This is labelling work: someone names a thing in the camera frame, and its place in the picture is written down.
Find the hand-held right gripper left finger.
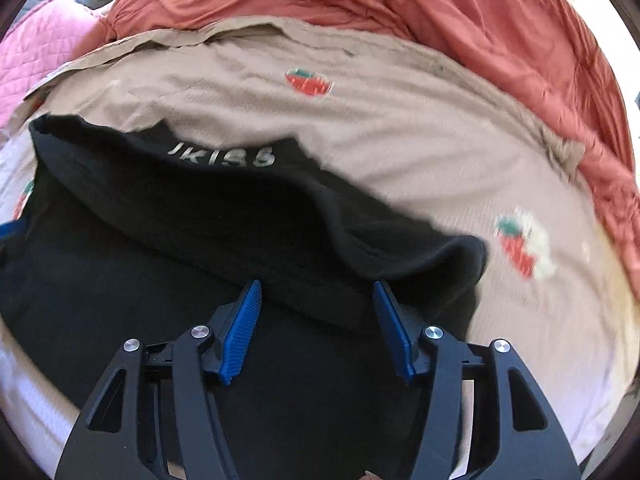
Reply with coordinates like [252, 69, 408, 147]
[55, 280, 263, 480]

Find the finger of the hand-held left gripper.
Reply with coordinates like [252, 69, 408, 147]
[0, 219, 28, 250]

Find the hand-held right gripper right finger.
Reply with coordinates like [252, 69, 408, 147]
[372, 280, 583, 480]

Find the black sweater with orange cuffs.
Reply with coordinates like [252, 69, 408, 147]
[0, 114, 488, 480]

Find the pink quilted blanket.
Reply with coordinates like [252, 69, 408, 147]
[0, 0, 108, 123]

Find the beige strawberry print sheet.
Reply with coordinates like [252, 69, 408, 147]
[0, 17, 640, 466]

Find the coral red blanket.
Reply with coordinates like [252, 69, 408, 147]
[102, 0, 640, 306]

